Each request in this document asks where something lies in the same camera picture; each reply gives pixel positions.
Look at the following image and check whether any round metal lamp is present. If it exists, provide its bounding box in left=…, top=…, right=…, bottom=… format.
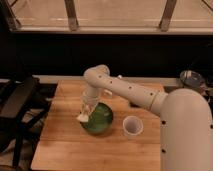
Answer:
left=180, top=70, right=205, bottom=88

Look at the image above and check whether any wooden cutting board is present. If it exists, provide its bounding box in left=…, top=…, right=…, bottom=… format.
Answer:
left=31, top=80, right=160, bottom=171

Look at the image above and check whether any green ceramic bowl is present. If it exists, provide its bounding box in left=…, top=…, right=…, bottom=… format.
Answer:
left=81, top=103, right=113, bottom=134

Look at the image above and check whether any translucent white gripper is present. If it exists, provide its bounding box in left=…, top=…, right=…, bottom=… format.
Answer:
left=82, top=88, right=100, bottom=121

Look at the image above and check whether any black rectangular block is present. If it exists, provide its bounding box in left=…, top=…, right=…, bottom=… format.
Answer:
left=129, top=102, right=140, bottom=108

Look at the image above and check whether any black chair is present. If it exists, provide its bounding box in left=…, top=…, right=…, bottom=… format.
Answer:
left=0, top=77, right=56, bottom=167

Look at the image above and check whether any white rectangular sponge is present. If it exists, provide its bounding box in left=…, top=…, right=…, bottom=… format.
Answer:
left=77, top=113, right=89, bottom=122

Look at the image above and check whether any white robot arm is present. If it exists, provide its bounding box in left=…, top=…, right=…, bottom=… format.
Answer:
left=83, top=65, right=213, bottom=171

